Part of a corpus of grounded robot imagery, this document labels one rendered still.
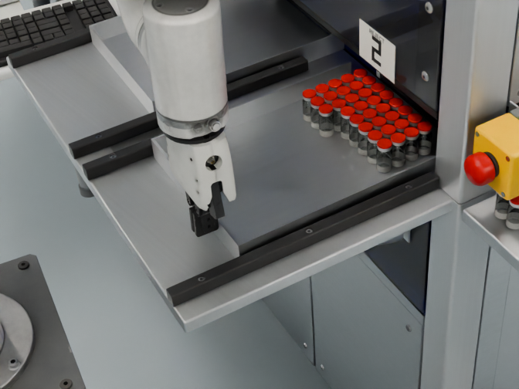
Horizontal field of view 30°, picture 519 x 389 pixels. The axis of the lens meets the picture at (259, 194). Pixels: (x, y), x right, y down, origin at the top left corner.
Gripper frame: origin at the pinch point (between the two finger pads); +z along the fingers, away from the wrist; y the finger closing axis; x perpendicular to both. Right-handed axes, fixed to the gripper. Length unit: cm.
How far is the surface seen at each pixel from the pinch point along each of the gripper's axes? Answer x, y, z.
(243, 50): -25.3, 36.8, 3.2
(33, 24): -1, 75, 9
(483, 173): -27.9, -19.6, -9.1
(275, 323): -36, 51, 91
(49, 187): -7, 130, 92
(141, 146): -0.1, 20.9, 2.2
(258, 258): -3.4, -8.0, 2.1
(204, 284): 4.3, -8.1, 2.5
